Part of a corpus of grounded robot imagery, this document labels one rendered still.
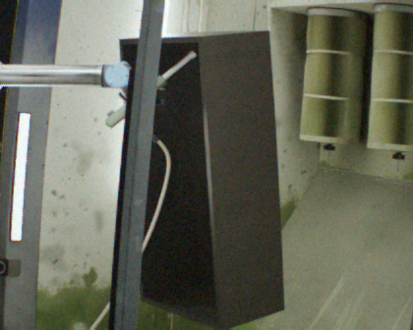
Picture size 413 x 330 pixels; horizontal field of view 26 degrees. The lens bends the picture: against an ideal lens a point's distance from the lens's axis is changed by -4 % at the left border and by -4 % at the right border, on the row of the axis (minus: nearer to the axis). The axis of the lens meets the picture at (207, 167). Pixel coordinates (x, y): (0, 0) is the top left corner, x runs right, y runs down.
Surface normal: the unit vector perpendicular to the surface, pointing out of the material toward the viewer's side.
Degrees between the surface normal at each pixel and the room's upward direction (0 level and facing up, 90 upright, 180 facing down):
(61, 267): 90
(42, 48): 90
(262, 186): 90
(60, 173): 90
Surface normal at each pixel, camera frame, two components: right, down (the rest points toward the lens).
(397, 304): -0.66, -0.59
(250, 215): 0.61, 0.10
